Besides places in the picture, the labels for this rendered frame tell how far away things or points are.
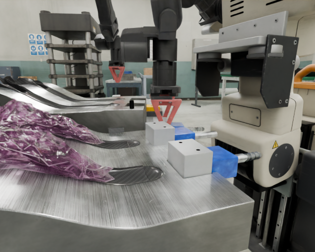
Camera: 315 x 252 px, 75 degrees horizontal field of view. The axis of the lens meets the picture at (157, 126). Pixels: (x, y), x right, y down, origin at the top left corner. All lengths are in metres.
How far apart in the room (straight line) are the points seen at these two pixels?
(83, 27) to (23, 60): 3.67
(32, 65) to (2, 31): 1.20
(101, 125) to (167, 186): 0.28
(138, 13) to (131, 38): 6.73
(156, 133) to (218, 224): 0.17
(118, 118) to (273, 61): 0.36
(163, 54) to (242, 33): 0.27
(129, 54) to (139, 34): 0.05
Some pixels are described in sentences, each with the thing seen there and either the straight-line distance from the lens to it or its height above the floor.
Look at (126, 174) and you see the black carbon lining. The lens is 0.25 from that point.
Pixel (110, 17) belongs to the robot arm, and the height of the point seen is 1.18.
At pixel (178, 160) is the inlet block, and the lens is 0.24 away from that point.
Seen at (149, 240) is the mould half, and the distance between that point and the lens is 0.18.
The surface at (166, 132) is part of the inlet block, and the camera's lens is 0.33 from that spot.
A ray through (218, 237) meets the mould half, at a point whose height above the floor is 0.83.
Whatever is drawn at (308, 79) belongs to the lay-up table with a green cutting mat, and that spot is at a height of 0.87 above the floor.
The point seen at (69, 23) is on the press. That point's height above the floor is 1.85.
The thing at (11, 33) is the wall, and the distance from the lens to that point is 8.01.
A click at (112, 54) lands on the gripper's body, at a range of 1.04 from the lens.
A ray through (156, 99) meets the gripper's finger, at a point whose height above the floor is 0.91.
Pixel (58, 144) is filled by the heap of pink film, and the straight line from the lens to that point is 0.23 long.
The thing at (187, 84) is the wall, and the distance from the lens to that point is 7.21.
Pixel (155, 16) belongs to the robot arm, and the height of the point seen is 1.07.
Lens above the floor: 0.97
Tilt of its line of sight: 15 degrees down
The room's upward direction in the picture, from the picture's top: straight up
